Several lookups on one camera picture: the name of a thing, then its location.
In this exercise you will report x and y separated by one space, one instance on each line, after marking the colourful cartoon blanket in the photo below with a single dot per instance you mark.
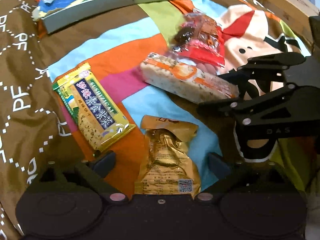
127 52

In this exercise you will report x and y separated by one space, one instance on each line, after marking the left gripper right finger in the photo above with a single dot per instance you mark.
226 180

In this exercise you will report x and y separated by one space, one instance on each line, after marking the gold foil snack packet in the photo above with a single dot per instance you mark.
167 168

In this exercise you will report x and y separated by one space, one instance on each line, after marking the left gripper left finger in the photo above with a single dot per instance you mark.
93 174

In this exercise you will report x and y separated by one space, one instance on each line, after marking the pink sausage pack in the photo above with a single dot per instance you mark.
208 68

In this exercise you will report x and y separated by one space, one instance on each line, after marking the orange rice cracker bar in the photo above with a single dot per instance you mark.
185 80

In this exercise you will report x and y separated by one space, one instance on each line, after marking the red dried tofu packet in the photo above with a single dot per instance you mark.
199 38

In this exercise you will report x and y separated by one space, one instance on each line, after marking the yellow green biscuit packet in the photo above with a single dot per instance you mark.
98 118

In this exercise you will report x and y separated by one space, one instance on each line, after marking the brown PF pillow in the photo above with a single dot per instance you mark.
33 128

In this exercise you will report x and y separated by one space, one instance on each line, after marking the wooden bed frame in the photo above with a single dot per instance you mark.
295 13

